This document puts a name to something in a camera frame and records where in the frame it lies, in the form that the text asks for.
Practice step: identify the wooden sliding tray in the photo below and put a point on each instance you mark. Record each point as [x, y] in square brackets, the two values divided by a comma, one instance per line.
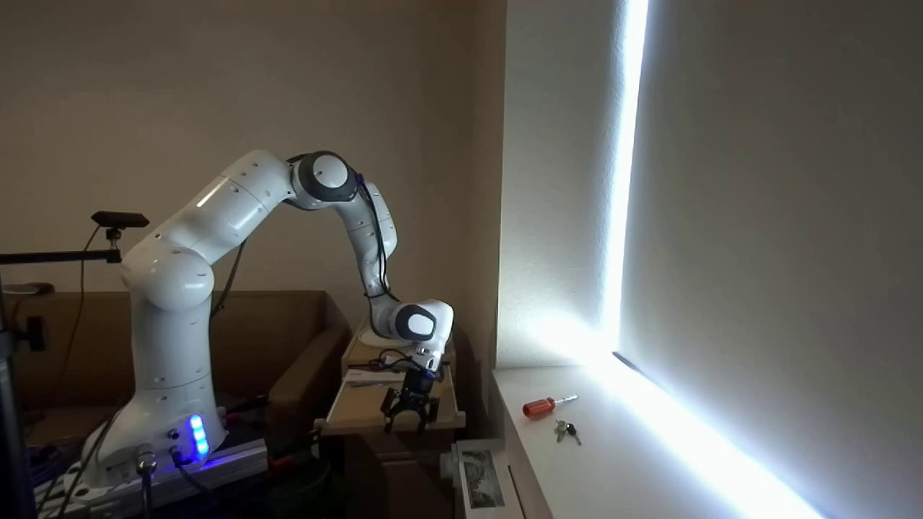
[362, 407]

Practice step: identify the narrow white roller blind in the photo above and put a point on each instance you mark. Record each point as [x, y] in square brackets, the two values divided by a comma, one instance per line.
[557, 183]

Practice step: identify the wooden side table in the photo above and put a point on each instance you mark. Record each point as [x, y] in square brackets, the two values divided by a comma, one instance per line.
[398, 466]

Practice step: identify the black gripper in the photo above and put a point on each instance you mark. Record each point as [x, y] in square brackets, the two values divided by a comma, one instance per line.
[415, 377]

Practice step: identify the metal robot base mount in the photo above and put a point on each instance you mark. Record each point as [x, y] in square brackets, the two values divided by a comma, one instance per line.
[163, 476]

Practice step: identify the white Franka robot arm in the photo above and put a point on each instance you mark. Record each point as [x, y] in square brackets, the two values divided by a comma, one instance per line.
[169, 336]

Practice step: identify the wide white roller blind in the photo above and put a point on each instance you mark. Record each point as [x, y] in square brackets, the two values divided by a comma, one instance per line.
[779, 211]

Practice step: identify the white box with dark inside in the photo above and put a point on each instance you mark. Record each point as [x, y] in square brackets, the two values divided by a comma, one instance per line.
[480, 480]

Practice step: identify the black camera on pole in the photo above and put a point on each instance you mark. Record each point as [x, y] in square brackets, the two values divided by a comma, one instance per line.
[120, 220]

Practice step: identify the flat white paper item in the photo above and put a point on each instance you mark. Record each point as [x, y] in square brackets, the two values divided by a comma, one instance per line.
[369, 377]

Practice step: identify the white windowsill ledge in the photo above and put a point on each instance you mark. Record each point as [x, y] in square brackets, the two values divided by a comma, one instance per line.
[594, 462]

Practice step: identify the black horizontal camera pole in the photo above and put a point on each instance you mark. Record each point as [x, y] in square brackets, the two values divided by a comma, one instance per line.
[48, 258]

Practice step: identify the bunch of keys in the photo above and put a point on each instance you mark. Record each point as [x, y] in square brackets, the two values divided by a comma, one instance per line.
[565, 434]

